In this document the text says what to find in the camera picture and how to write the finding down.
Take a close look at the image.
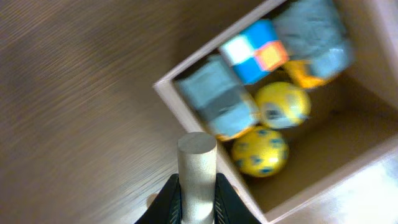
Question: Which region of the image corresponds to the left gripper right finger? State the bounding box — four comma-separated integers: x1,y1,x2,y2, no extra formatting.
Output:
214,173,261,224

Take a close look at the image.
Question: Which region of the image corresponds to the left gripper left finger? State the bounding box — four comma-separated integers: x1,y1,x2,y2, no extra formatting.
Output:
136,174,182,224

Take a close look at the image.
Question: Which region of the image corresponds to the yellow wooden rattle drum toy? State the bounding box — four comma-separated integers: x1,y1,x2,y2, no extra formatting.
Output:
177,132,217,223

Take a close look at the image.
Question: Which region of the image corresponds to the yellow ball with blue letters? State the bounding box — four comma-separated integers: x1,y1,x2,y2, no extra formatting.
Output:
231,126,289,177

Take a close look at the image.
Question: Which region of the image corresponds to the yellow grey dump truck toy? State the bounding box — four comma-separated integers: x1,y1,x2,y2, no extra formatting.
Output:
174,54,259,141

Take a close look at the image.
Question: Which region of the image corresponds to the yellow ball with eye face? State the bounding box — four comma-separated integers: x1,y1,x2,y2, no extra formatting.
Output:
254,82,312,129

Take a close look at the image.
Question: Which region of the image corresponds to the two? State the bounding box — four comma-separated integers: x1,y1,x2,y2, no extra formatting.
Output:
218,19,289,85

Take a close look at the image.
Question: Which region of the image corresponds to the yellow grey tanker truck toy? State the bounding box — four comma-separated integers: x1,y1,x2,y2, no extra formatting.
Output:
272,0,354,89

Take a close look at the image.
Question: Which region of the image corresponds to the pink cardboard box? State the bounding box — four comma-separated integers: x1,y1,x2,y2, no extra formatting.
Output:
152,0,398,224

